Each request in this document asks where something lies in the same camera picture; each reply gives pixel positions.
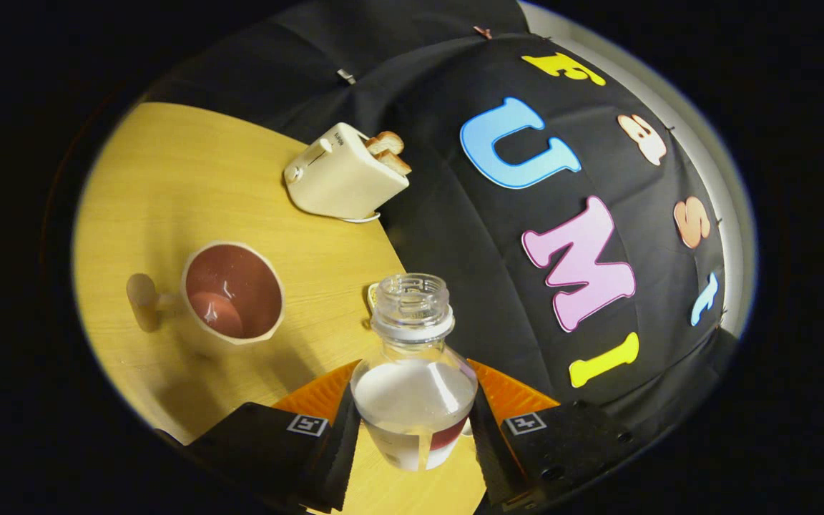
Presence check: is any cream toaster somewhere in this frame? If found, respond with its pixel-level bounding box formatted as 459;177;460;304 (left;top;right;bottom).
283;122;411;220

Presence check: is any clear plastic juice bottle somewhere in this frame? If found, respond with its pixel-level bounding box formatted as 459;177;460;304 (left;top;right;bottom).
350;273;479;471

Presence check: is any wooden table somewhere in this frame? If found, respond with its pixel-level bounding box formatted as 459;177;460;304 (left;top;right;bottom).
72;102;488;515

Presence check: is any cream cup with wooden handle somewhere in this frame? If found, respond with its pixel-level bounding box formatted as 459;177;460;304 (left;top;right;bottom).
126;241;286;348

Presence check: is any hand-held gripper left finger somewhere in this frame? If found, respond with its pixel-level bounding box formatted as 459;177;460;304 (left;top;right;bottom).
183;360;361;512

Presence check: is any black backdrop cloth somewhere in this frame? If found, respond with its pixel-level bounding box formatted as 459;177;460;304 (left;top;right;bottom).
144;0;742;430

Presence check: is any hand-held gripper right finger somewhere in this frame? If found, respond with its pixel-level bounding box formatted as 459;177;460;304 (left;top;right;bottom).
468;359;634;510

